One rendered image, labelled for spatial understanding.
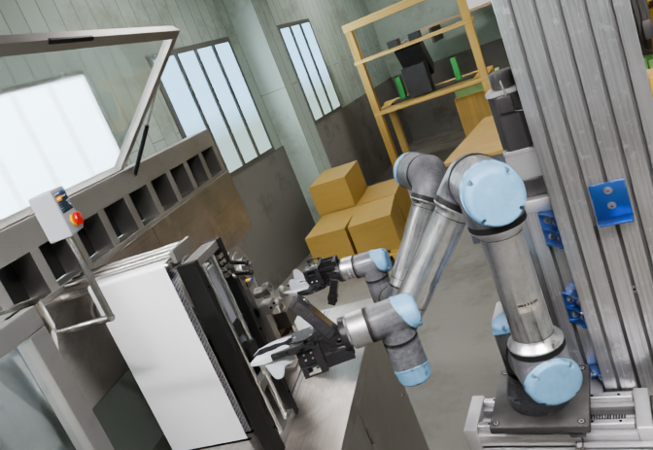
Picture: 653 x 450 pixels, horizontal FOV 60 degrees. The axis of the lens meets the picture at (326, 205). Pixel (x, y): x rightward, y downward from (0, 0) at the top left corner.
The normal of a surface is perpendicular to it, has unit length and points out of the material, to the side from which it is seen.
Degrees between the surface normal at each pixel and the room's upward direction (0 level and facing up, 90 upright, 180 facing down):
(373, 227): 90
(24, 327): 90
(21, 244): 90
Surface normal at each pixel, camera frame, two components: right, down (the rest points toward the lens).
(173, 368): -0.19, 0.32
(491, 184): -0.01, 0.15
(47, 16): 0.85, -0.21
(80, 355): 0.91, -0.29
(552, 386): 0.07, 0.36
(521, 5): -0.39, 0.37
